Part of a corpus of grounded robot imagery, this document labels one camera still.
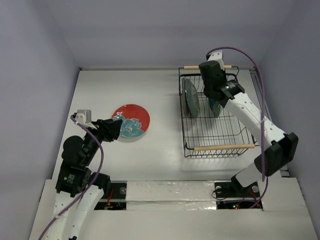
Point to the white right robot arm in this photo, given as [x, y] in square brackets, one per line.
[237, 102]

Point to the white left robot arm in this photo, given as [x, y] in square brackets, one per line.
[78, 189]

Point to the grey patterned plate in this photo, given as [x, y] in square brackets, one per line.
[190, 99]

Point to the red floral plate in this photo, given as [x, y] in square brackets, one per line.
[135, 121]

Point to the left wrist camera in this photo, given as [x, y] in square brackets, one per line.
[83, 116]

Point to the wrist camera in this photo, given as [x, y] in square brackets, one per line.
[215, 59]
[83, 116]

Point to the aluminium rail on table edge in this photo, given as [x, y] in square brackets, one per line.
[275, 143]

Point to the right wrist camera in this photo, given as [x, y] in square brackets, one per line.
[215, 59]

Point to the black wire dish rack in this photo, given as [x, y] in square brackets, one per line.
[208, 136]

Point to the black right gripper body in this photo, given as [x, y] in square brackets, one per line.
[215, 105]

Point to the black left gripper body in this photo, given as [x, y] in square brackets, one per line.
[100, 133]

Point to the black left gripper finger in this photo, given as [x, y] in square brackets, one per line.
[114, 129]
[104, 124]

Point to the dark teal brown-rimmed plate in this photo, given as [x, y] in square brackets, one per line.
[215, 107]

